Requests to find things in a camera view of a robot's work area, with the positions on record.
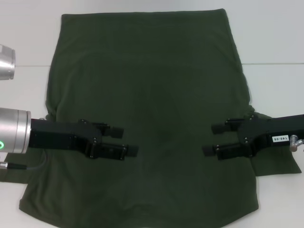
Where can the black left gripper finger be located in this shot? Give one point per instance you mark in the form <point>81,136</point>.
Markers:
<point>111,152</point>
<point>116,133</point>

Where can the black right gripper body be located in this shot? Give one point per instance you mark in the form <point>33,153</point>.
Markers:
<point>263,133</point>

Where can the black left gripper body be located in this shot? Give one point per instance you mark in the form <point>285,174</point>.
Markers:
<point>59,136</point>

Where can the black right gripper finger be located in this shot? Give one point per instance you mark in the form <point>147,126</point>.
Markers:
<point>232,151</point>
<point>221,128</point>

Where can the dark green shirt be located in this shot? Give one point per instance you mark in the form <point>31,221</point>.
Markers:
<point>152,71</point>

